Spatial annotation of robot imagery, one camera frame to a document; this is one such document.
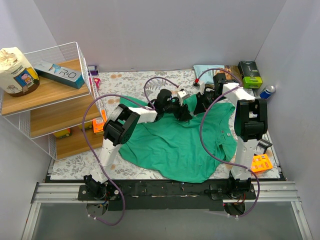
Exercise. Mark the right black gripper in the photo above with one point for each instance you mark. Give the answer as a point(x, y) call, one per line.
point(202, 103)

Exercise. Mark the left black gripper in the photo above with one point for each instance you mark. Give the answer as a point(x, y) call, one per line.
point(181, 111)

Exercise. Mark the green garment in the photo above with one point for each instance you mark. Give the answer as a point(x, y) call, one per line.
point(183, 151)

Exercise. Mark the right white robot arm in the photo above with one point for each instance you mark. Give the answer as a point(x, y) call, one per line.
point(250, 122)

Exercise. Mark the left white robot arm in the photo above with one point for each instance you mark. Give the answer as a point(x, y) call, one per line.
point(120, 126)

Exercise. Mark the light blue snack bag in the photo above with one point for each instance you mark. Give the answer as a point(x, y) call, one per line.
point(206, 73)

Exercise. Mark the green black box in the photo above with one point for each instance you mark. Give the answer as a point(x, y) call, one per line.
point(251, 78)

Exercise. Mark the blue energy drink can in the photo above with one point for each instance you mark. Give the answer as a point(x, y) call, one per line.
point(267, 92)

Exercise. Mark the floral table mat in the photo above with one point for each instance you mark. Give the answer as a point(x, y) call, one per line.
point(131, 84)

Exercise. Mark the orange box right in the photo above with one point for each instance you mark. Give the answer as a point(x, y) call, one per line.
point(261, 163)

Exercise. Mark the orange box under shelf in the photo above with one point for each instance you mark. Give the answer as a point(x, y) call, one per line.
point(97, 125)

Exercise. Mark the pink box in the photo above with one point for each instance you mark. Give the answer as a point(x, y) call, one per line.
point(97, 82)

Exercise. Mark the purple box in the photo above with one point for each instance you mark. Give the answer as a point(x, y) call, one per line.
point(93, 70)

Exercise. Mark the yellow box under shelf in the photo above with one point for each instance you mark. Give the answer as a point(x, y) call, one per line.
point(62, 133)

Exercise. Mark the wooden shelf unit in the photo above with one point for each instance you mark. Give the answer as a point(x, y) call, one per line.
point(50, 107)

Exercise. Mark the white blue toothpaste box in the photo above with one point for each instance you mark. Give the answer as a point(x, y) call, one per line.
point(60, 74)

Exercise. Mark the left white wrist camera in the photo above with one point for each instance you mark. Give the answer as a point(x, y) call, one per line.
point(182, 95)

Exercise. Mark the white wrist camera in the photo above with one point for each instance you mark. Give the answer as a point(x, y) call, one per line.
point(182, 95)
point(199, 84)

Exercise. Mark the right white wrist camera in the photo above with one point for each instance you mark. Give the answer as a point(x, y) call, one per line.
point(199, 84)

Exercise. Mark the black plastic frame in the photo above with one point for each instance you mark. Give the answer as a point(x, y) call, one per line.
point(262, 147)

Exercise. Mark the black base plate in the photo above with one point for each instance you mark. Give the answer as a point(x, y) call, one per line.
point(164, 194)

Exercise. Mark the aluminium rail frame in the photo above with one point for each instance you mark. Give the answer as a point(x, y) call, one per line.
point(57, 214)

